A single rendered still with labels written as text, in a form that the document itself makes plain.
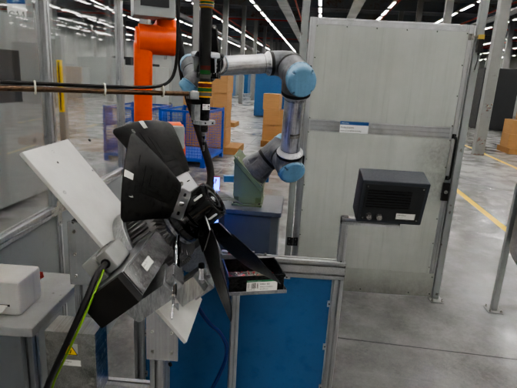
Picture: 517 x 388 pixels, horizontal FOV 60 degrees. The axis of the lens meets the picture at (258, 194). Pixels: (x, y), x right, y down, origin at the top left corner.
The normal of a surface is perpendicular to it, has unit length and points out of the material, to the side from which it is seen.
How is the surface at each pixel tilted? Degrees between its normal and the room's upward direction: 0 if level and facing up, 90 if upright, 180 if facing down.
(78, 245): 90
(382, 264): 90
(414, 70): 90
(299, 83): 105
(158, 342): 90
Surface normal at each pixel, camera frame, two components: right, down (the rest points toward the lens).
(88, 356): -0.05, 0.25
